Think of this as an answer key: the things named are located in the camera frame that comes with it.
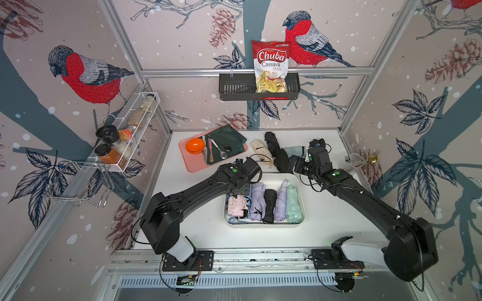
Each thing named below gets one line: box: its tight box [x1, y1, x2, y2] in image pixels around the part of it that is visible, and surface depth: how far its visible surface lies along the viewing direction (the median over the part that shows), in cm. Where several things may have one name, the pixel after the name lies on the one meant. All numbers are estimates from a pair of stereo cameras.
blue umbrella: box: [227, 216, 249, 225], surface depth 84 cm
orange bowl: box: [185, 137, 206, 155], surface depth 109 cm
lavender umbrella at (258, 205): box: [249, 182, 267, 221], surface depth 85 cm
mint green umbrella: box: [286, 184, 304, 225], surface depth 83 cm
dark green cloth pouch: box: [211, 124, 247, 164], surface depth 116 cm
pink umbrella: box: [227, 195, 249, 219], surface depth 80 cm
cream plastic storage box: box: [222, 172, 307, 226], surface depth 84 cm
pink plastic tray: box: [178, 139, 248, 174], surface depth 109 cm
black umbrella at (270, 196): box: [262, 188, 278, 224], surface depth 86 cm
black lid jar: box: [95, 124, 120, 145], surface depth 63 cm
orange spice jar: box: [94, 143, 122, 165], surface depth 62 cm
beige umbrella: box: [251, 139, 275, 169], surface depth 109 cm
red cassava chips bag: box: [251, 40, 292, 94], surface depth 85 cm
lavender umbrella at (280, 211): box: [273, 178, 291, 222], surface depth 85 cm
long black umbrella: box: [264, 131, 294, 174], surface depth 109 cm
